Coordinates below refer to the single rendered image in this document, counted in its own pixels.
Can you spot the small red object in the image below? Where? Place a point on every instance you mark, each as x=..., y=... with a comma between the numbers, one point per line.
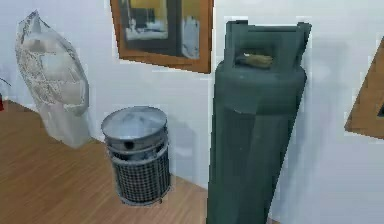
x=1, y=104

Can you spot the grey metal mesh bin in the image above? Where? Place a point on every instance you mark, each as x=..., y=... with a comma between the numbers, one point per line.
x=140, y=156

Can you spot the dark green gas cylinder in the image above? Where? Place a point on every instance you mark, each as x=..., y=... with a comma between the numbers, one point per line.
x=253, y=133

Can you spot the white bust sculpture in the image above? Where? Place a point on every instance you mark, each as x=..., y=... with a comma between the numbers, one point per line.
x=53, y=76

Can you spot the wood framed wall picture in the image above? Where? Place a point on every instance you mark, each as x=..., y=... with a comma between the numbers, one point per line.
x=163, y=33
x=366, y=103

